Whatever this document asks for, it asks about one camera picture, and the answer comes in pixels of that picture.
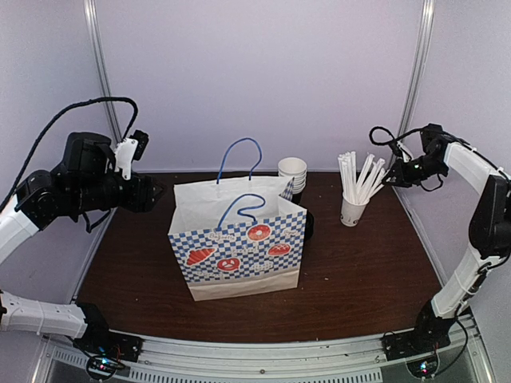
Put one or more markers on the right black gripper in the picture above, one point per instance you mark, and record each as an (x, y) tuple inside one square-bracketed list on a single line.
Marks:
[(403, 178)]

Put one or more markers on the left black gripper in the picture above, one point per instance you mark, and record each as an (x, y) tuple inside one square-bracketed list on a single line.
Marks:
[(139, 199)]

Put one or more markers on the blue checkered paper bag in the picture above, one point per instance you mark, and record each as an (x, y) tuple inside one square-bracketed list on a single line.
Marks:
[(238, 236)]

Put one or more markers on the stack of black lids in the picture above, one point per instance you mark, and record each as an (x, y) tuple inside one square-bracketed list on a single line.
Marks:
[(309, 227)]

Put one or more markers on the stack of paper cups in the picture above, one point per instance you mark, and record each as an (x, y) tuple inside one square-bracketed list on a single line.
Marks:
[(297, 169)]

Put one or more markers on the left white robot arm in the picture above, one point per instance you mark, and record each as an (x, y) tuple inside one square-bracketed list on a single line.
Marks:
[(35, 204)]

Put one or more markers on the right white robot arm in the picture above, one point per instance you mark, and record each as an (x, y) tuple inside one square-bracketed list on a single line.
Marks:
[(489, 227)]

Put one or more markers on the bundle of white straws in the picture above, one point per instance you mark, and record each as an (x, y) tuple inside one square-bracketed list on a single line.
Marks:
[(359, 186)]

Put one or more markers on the white cup holding straws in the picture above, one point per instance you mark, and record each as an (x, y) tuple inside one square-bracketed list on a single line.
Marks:
[(350, 213)]

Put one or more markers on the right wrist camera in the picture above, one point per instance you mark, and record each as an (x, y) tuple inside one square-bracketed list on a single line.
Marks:
[(401, 151)]

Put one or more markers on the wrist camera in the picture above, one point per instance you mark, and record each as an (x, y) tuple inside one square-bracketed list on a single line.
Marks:
[(129, 150), (401, 151)]

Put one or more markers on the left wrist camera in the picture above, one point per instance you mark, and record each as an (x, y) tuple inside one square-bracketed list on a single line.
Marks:
[(129, 150)]

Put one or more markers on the right aluminium post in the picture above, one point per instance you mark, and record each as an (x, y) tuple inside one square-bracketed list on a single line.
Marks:
[(425, 30)]

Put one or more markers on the aluminium post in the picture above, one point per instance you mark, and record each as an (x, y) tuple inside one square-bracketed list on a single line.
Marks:
[(425, 30), (92, 23)]

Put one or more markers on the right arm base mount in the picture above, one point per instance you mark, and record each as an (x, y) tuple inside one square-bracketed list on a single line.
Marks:
[(427, 335)]

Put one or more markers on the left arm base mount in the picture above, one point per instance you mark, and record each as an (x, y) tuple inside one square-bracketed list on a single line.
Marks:
[(108, 343)]

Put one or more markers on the aluminium front rail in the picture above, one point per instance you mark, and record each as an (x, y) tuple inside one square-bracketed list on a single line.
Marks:
[(356, 359)]

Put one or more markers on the left aluminium post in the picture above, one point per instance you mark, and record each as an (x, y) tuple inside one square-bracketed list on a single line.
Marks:
[(92, 23)]

